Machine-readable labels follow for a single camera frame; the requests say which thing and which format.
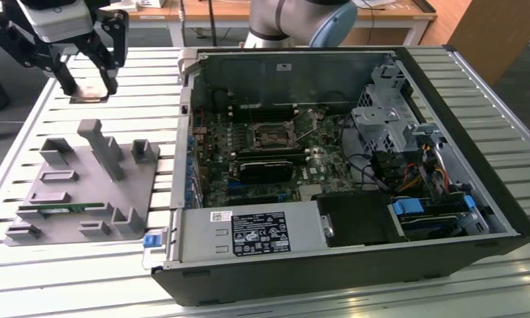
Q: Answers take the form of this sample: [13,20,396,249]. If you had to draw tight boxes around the black RAM slots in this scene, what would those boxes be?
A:
[237,103,300,123]
[234,150,306,164]

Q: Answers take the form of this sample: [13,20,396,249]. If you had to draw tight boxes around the yellow red wire bundle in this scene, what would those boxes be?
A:
[396,141,453,193]

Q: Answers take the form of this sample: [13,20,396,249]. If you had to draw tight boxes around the CPU socket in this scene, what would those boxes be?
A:
[250,122,301,149]

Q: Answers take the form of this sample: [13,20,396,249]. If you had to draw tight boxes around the green motherboard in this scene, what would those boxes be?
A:
[188,105,364,210]

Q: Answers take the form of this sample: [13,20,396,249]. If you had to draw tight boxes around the black graphics card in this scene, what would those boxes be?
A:
[237,160,294,185]

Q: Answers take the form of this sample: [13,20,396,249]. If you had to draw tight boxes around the blue disk carrier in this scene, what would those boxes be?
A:
[390,196,426,217]

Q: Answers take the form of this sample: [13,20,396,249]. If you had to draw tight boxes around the silver drive cage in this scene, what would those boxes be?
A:
[350,63,441,160]

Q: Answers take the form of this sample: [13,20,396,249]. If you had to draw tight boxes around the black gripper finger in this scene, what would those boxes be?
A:
[76,9,130,98]
[0,15,80,97]

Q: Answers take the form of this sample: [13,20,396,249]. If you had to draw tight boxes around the grey parts rack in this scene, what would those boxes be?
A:
[4,119,162,248]

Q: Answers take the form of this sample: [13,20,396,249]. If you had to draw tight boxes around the black fan shroud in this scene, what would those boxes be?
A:
[314,191,410,249]

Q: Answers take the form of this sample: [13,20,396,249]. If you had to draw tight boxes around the metal socket cover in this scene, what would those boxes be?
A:
[285,105,333,140]

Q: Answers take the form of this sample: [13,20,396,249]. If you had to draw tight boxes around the white grey camera box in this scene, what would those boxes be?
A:
[18,0,96,44]

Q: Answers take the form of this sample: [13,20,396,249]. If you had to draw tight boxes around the green RAM stick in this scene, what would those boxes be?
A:
[17,202,105,213]

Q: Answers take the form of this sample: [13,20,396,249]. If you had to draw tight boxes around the metal locking lever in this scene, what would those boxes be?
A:
[301,119,326,140]

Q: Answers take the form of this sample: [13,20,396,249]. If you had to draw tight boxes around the white paper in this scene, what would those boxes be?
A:
[349,0,396,9]

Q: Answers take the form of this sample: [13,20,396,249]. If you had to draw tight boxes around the wooden cabinet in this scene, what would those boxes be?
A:
[445,0,530,86]

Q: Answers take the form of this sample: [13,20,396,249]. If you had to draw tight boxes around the hanging black cables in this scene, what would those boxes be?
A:
[178,0,218,46]

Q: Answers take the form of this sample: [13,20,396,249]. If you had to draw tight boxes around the silver power supply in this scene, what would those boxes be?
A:
[176,201,330,266]

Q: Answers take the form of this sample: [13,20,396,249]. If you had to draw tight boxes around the wooden desk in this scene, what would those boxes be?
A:
[125,0,438,47]

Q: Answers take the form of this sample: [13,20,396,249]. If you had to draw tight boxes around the blue case latch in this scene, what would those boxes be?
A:
[142,233,169,250]

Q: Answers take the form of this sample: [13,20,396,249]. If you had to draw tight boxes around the black PC case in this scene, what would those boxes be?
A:
[149,45,530,307]

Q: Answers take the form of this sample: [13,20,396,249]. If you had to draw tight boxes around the black wire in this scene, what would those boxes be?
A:
[342,152,382,187]

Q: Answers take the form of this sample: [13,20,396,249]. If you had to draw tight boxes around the silver CPU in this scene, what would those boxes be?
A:
[69,83,112,104]

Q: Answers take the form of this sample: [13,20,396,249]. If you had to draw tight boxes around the small silver heatsink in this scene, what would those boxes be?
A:
[298,185,324,201]

